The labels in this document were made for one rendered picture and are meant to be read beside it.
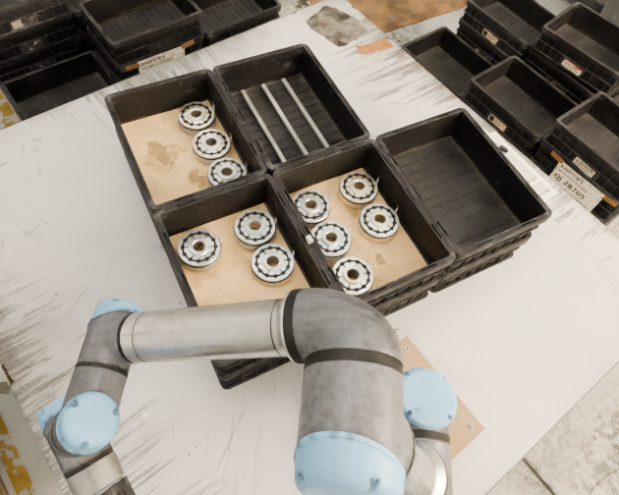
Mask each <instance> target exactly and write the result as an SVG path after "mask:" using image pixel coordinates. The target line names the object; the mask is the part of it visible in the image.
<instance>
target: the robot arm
mask: <svg viewBox="0 0 619 495"><path fill-rule="evenodd" d="M86 329H87V331H86V334H85V337H84V342H83V345H82V348H81V351H80V354H79V357H78V360H77V363H76V366H75V368H74V371H73V374H72V377H71V380H70V383H69V386H68V390H67V393H66V396H64V397H62V398H60V399H58V400H56V401H54V402H52V403H51V404H49V405H47V406H46V407H44V408H43V409H41V410H40V411H39V412H38V414H37V420H38V422H39V425H40V427H41V433H42V435H43V436H44V437H45V438H46V440H47V442H48V444H49V446H50V449H51V451H52V453H53V455H54V457H55V459H56V461H57V463H58V465H59V467H60V469H61V471H62V473H63V475H64V476H65V479H66V478H67V479H66V480H67V482H68V484H69V485H68V488H69V489H70V490H72V492H73V495H136V493H135V491H134V489H133V487H132V485H131V483H130V481H129V479H128V478H127V476H123V475H124V473H125V471H124V469H123V467H122V465H121V463H120V461H119V459H118V457H117V455H116V453H115V451H113V448H112V446H111V444H110V441H111V439H112V438H113V437H114V435H115V433H116V432H117V430H118V427H119V424H120V412H119V407H120V403H121V400H122V396H123V392H124V389H125V385H126V381H127V378H128V374H129V371H130V367H131V364H132V363H141V362H161V361H183V360H206V359H228V358H274V357H288V358H289V359H290V360H291V361H292V362H293V363H296V364H304V375H303V386H302V396H301V406H300V416H299V426H298V437H297V445H296V447H295V450H294V464H295V476H294V478H295V484H296V486H297V488H298V490H299V491H300V492H301V493H302V494H303V495H453V483H452V463H451V445H450V425H449V424H450V423H451V421H452V420H453V418H454V416H455V414H456V411H457V397H456V393H455V391H454V389H453V387H452V385H451V384H450V382H449V381H448V380H447V379H446V378H445V377H444V376H443V375H442V374H440V373H439V372H437V371H435V370H433V369H430V368H427V367H414V368H411V369H408V370H407V371H404V372H403V367H404V358H403V351H402V347H401V343H400V340H399V338H398V336H397V333H396V332H395V330H394V328H393V327H392V326H391V324H390V323H389V321H388V320H387V319H386V318H385V317H384V316H383V315H382V314H381V313H380V312H379V311H378V310H376V309H375V308H374V307H372V306H371V305H370V304H368V303H367V302H364V301H362V300H361V299H359V298H356V297H354V296H352V295H349V294H347V293H343V292H340V291H336V290H331V289H325V288H302V289H294V290H291V291H289V292H288V293H287V295H286V296H285V298H284V299H274V300H264V301H254V302H234V303H224V304H215V305H204V306H194V307H184V308H174V309H164V310H154V311H143V309H142V308H141V307H140V306H139V305H138V304H136V303H134V302H130V301H126V300H122V299H120V300H116V299H105V300H102V301H100V302H99V303H98V304H97V305H96V307H95V309H94V312H93V315H92V317H91V320H90V321H89V322H88V324H87V327H86Z"/></svg>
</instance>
